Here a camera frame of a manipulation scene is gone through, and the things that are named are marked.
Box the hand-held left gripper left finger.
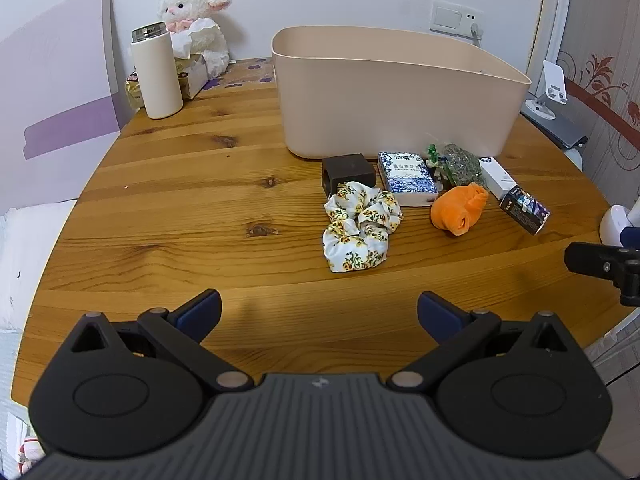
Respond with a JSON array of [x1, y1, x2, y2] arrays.
[[69, 287, 256, 394]]

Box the purple white board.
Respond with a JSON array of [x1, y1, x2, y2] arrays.
[[0, 0, 132, 211]]

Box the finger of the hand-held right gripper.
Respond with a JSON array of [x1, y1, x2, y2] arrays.
[[564, 241, 640, 307]]

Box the small white box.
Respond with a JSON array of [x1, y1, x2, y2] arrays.
[[477, 156, 518, 200]]

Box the orange cloth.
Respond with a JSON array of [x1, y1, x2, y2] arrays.
[[431, 182, 489, 237]]

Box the white phone stand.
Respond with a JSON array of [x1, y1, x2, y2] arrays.
[[530, 60, 571, 120]]

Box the grey laptop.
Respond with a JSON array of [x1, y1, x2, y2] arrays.
[[520, 100, 590, 150]]

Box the dark printed small box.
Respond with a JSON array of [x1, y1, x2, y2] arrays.
[[499, 185, 551, 236]]

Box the purple floral table mat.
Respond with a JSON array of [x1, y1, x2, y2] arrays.
[[202, 57, 277, 92]]

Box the dark brown square block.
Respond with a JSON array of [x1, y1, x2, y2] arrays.
[[321, 152, 377, 198]]

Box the white bedding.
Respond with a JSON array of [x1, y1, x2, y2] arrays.
[[0, 200, 76, 411]]

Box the blue white patterned box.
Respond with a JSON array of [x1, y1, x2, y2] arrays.
[[376, 151, 440, 208]]

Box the gold snack packet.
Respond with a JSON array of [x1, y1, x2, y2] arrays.
[[125, 74, 147, 111]]

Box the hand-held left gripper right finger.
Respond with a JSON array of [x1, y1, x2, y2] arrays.
[[389, 290, 572, 394]]

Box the white thermos bottle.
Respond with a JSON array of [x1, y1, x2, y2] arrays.
[[130, 21, 185, 120]]

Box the small green white figurine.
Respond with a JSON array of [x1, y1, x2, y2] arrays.
[[425, 144, 447, 182]]

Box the floral white scrunchie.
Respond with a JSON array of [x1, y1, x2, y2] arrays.
[[322, 181, 403, 273]]

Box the white rounded device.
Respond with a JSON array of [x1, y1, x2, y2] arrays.
[[599, 204, 640, 250]]

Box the beige plastic storage bin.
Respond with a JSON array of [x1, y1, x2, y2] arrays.
[[271, 26, 532, 161]]

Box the white wall socket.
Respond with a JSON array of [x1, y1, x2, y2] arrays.
[[431, 1, 482, 36]]

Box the green tea packet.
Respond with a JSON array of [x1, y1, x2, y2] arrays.
[[442, 143, 487, 190]]

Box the white lamb plush toy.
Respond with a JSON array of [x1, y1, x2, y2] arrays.
[[157, 0, 236, 77]]

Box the tissue box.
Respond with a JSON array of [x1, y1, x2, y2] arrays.
[[170, 17, 221, 101]]

